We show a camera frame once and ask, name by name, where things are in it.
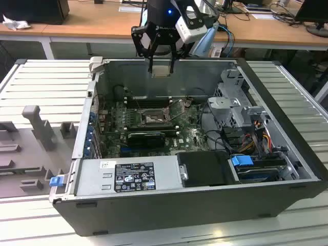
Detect black box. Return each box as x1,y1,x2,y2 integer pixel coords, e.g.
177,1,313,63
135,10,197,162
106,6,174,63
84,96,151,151
0,0,70,26

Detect green RAM stick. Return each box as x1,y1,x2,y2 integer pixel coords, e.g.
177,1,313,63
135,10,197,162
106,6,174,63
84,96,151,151
127,129,178,136

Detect crumpled white paper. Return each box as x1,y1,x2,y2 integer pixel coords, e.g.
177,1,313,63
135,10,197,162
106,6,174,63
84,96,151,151
2,14,31,31

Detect CPU socket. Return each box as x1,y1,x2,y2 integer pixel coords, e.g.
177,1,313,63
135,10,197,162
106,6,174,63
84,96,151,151
139,109,169,124

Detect metal socket cover frame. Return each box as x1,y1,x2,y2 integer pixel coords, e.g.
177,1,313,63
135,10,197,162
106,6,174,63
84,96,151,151
163,100,187,122

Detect grey metal drive cage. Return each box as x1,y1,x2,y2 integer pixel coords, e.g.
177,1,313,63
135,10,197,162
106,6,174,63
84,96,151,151
207,68,269,130

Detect grey case latch handle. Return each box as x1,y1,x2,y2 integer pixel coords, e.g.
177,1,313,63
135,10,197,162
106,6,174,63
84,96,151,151
89,56,104,75

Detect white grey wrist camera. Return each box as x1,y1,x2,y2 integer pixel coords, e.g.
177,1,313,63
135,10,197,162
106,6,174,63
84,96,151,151
176,5,207,44

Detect black open PC case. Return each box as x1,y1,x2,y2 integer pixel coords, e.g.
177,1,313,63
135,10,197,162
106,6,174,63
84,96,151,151
48,56,328,236

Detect yellow red wire bundle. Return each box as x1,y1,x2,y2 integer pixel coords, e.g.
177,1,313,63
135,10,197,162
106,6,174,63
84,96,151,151
240,128,272,154

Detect grey power supply unit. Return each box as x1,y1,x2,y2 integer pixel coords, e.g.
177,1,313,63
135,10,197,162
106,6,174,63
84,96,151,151
74,155,186,197

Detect hard disk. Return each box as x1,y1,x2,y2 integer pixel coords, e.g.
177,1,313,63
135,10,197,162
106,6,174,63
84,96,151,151
237,167,280,183

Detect grey parts rack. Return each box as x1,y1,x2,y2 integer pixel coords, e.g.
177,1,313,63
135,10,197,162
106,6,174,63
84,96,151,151
0,105,80,198

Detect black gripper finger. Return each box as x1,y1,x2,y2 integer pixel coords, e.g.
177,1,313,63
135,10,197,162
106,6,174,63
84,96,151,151
131,22,160,74
169,42,192,75

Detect green motherboard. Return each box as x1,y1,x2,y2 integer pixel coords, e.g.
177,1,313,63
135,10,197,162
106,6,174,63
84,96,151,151
98,98,213,158

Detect black graphics card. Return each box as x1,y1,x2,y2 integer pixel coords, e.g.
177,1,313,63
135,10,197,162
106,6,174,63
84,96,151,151
127,132,166,149

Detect black monitor with stand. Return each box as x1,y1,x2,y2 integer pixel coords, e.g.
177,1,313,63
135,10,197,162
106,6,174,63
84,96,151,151
294,0,328,38

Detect blue disk carrier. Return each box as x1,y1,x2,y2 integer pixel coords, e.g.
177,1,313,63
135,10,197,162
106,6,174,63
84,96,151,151
230,155,254,172

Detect wooden desk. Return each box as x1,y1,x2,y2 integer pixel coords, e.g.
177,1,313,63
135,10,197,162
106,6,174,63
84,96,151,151
0,0,149,61
214,4,328,52

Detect blue cable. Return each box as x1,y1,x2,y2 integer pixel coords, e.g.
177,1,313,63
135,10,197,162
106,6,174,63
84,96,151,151
219,24,235,58

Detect black plastic shroud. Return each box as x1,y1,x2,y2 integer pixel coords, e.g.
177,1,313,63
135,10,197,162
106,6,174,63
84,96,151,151
176,151,233,187

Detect silver CPU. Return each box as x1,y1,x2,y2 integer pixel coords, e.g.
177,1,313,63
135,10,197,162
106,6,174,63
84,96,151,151
151,65,172,78

